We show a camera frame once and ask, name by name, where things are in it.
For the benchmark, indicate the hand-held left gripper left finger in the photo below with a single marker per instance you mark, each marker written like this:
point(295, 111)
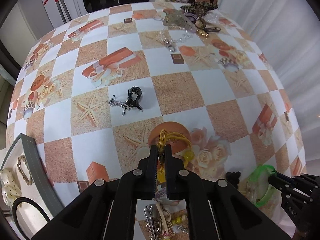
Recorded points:
point(156, 170)

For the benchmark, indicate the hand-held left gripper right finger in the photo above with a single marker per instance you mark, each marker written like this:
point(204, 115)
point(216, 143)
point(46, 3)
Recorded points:
point(168, 170)

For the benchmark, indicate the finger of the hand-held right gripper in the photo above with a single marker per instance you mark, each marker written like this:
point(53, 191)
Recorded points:
point(276, 183)
point(282, 175)

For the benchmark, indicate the green translucent bangle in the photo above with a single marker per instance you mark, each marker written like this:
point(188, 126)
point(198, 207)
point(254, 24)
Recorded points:
point(268, 195)

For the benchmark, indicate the black scalloped hair clip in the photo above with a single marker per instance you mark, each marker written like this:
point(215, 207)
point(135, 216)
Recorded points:
point(233, 178)

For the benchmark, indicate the beige hair clip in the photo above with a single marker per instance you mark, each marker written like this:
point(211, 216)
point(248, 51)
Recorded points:
point(163, 216)

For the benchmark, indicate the silver metal hair clip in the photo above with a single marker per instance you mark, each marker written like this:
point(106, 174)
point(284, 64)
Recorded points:
point(150, 217)

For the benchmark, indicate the small black claw clip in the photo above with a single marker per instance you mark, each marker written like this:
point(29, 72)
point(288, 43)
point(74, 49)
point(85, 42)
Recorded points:
point(137, 105)

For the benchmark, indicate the grey rimmed jewelry tray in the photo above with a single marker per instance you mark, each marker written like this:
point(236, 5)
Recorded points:
point(32, 160)

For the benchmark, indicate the checked printed tablecloth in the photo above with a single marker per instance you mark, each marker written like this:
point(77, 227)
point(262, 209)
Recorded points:
point(180, 97)

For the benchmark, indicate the gold metal hair clip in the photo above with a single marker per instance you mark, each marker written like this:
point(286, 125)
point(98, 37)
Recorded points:
point(203, 32)

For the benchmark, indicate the white polka dot bow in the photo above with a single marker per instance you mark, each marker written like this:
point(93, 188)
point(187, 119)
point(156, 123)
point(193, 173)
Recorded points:
point(10, 192)

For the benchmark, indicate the thin black hair clip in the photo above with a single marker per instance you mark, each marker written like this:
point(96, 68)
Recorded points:
point(214, 29)

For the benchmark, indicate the white curtain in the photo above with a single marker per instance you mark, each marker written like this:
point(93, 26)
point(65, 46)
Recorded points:
point(275, 17)

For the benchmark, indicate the grey stick red tip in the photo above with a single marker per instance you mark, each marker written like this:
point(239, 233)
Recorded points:
point(63, 5)

